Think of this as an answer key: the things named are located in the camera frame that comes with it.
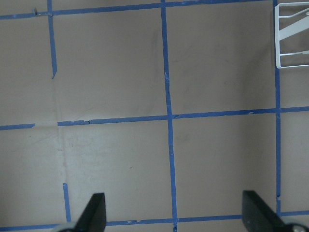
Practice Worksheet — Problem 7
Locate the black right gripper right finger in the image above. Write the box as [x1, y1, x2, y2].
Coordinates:
[242, 190, 292, 232]

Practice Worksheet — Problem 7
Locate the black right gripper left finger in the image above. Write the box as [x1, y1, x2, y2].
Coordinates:
[74, 193, 107, 232]

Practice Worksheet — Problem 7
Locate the white wire cup rack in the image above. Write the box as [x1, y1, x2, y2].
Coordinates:
[274, 1, 309, 69]

